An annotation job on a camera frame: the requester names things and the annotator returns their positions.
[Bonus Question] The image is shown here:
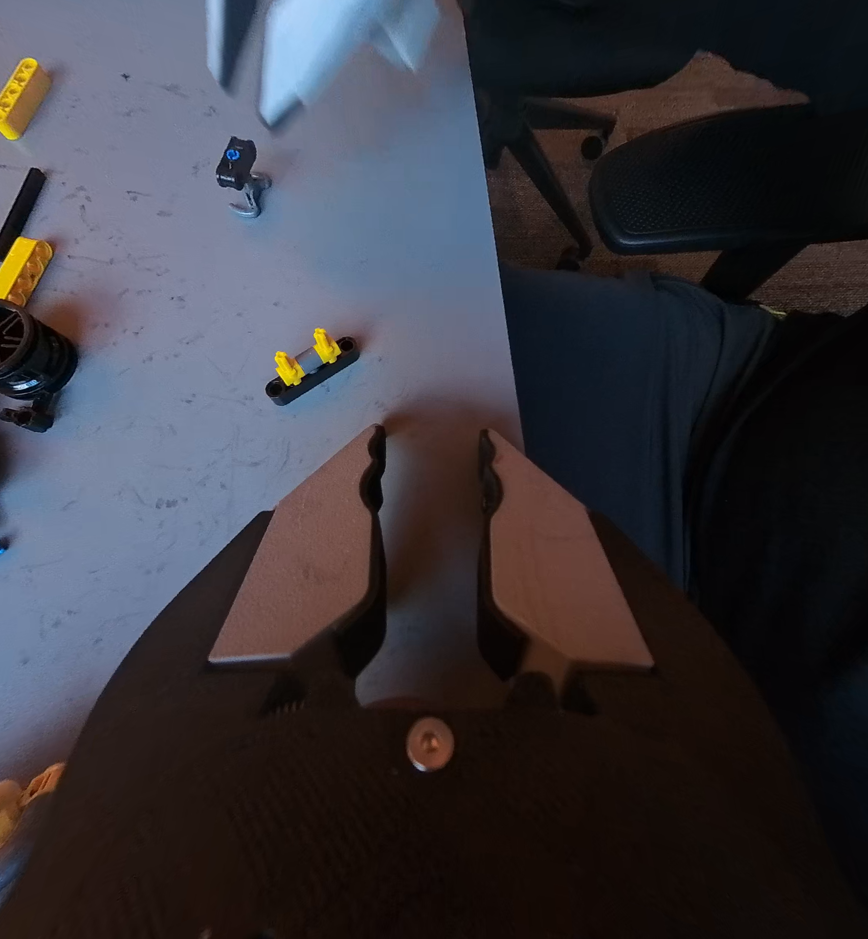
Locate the grey desk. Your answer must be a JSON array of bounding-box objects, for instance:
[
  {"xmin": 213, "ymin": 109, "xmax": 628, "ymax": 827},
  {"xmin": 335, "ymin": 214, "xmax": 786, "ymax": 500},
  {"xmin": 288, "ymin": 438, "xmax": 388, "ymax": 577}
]
[{"xmin": 0, "ymin": 0, "xmax": 526, "ymax": 815}]

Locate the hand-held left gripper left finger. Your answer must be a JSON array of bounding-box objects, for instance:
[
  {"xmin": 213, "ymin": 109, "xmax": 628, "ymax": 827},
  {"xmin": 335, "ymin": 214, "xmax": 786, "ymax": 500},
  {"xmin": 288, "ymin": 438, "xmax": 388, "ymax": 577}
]
[{"xmin": 206, "ymin": 423, "xmax": 389, "ymax": 682}]

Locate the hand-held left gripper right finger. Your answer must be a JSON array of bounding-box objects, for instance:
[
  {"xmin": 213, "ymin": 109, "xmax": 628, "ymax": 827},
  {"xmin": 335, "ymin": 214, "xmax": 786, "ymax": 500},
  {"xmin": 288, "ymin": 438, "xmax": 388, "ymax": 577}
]
[{"xmin": 475, "ymin": 429, "xmax": 656, "ymax": 682}]

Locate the long yellow holed beam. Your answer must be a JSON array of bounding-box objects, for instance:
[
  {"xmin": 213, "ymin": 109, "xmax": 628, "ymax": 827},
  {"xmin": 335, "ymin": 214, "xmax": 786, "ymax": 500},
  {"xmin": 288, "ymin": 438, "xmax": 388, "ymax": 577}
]
[{"xmin": 0, "ymin": 237, "xmax": 55, "ymax": 308}]

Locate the black beam with yellow pins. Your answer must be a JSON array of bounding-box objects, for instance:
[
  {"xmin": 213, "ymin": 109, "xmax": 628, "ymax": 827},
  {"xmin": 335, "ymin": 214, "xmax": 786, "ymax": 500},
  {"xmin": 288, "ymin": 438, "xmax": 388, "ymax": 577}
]
[{"xmin": 265, "ymin": 326, "xmax": 360, "ymax": 406}]

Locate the person's leg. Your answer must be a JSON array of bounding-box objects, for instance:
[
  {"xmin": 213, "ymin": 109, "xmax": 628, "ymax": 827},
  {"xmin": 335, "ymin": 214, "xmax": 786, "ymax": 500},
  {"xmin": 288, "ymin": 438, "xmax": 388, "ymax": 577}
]
[{"xmin": 500, "ymin": 266, "xmax": 779, "ymax": 588}]

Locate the short yellow holed beam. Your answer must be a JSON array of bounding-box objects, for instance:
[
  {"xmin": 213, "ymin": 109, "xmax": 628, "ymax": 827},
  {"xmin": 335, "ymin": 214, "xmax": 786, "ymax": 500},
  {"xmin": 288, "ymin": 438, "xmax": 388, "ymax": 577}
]
[{"xmin": 0, "ymin": 57, "xmax": 52, "ymax": 140}]

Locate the yellow toy vehicle assembly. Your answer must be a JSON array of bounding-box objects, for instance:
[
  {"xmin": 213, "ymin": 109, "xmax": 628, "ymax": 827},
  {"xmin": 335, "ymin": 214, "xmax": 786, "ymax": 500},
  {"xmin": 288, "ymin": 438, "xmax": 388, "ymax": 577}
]
[{"xmin": 0, "ymin": 761, "xmax": 67, "ymax": 914}]

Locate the black office chair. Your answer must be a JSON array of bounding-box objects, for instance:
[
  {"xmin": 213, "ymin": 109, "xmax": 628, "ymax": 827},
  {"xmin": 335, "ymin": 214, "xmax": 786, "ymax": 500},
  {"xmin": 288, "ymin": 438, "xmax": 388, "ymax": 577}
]
[{"xmin": 474, "ymin": 88, "xmax": 618, "ymax": 272}]

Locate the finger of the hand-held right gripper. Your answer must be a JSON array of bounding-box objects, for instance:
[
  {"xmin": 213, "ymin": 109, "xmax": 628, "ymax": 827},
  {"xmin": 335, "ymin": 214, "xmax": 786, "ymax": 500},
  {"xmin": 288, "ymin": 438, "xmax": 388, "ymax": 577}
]
[
  {"xmin": 205, "ymin": 0, "xmax": 260, "ymax": 95},
  {"xmin": 256, "ymin": 0, "xmax": 441, "ymax": 133}
]

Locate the dark grey claw connector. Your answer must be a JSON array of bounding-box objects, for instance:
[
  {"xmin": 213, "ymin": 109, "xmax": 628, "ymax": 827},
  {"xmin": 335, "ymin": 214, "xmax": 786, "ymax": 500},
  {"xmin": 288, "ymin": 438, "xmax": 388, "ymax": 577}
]
[{"xmin": 228, "ymin": 171, "xmax": 272, "ymax": 220}]

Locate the black axle rod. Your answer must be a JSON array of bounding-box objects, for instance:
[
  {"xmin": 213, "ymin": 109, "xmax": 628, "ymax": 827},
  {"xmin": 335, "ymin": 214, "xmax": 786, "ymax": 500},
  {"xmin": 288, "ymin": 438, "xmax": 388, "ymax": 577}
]
[{"xmin": 0, "ymin": 167, "xmax": 47, "ymax": 263}]

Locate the black angled connector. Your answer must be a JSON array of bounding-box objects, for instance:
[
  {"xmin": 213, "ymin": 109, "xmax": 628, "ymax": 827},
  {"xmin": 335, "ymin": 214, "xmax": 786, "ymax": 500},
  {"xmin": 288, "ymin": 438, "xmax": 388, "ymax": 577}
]
[{"xmin": 0, "ymin": 398, "xmax": 58, "ymax": 434}]

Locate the black spoked wheel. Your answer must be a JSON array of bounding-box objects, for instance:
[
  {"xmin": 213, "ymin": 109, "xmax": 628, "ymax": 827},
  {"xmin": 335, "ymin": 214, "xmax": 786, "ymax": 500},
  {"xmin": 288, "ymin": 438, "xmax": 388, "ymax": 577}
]
[{"xmin": 0, "ymin": 297, "xmax": 79, "ymax": 401}]

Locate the short black holed beam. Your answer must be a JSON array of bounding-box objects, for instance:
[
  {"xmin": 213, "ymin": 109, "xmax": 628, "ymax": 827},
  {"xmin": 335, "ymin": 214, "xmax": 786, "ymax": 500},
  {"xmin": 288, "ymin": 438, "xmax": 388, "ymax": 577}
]
[{"xmin": 215, "ymin": 135, "xmax": 259, "ymax": 188}]

